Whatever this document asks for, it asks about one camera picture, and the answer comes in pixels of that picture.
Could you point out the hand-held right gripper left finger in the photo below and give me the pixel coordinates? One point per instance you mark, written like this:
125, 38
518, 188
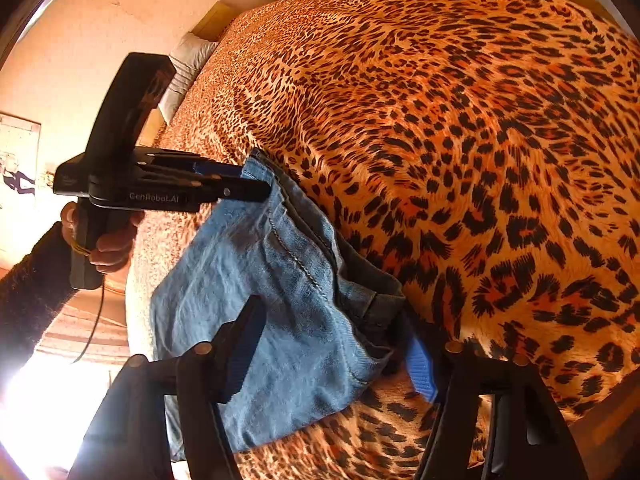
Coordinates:
244, 347

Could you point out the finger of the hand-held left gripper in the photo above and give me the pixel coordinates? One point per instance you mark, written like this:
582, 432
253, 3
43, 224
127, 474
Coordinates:
200, 166
235, 191

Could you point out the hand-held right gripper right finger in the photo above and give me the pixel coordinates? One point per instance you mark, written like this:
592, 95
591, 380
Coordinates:
421, 367

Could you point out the blue denim pants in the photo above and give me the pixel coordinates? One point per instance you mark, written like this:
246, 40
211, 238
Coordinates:
260, 280

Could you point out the person's left forearm dark sleeve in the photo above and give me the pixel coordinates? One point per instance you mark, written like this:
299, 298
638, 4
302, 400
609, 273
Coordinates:
30, 290

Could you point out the person's left hand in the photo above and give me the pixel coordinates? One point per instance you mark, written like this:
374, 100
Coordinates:
114, 252

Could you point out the white pillow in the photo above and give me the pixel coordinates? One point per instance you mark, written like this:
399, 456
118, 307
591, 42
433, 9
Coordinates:
187, 67

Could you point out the wooden headboard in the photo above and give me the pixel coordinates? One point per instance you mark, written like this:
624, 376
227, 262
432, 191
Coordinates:
215, 20

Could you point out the striped rug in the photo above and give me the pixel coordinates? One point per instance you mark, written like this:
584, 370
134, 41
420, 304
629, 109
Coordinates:
85, 332

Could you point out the leopard print blanket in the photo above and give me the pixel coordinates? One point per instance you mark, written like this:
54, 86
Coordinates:
450, 135

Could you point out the wall poster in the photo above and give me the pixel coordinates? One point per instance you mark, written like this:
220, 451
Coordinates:
17, 165

